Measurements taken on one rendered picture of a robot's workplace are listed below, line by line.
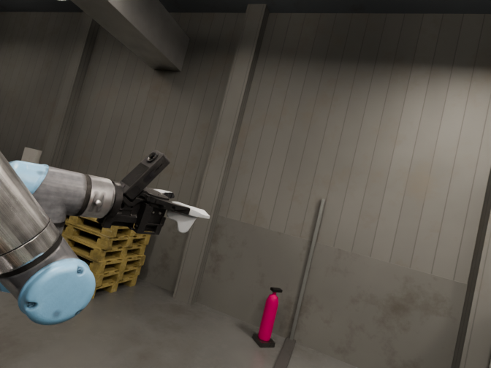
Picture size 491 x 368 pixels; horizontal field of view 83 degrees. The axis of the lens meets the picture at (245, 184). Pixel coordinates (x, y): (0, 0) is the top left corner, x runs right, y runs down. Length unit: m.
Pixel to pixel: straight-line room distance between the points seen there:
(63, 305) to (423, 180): 3.84
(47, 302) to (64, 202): 0.18
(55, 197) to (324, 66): 4.11
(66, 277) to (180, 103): 4.59
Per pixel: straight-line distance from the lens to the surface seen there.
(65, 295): 0.40
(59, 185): 0.52
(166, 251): 4.58
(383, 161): 3.93
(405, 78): 4.33
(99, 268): 3.93
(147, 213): 0.59
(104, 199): 0.54
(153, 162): 0.58
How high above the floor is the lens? 1.62
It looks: 3 degrees up
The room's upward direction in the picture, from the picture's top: 14 degrees clockwise
